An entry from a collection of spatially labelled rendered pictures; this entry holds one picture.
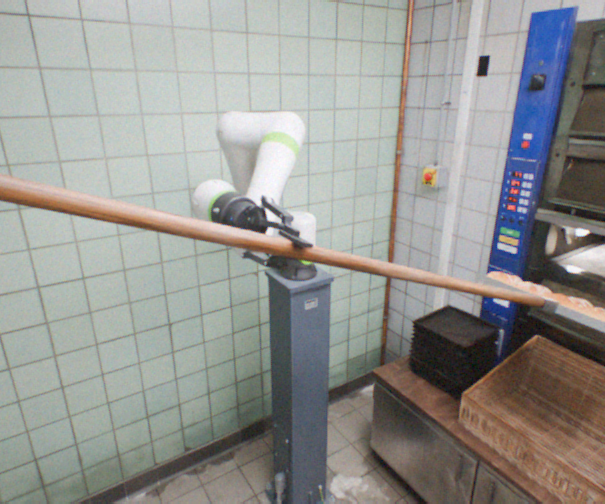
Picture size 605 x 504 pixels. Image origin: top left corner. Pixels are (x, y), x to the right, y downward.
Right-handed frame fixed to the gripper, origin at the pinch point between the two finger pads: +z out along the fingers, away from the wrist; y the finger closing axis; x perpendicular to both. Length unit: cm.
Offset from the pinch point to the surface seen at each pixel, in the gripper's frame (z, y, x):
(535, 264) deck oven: -33, -9, -152
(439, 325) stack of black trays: -53, 32, -133
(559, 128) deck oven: -36, -62, -130
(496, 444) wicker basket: -8, 59, -126
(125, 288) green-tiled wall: -119, 55, -11
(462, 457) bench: -17, 72, -125
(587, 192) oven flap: -20, -42, -138
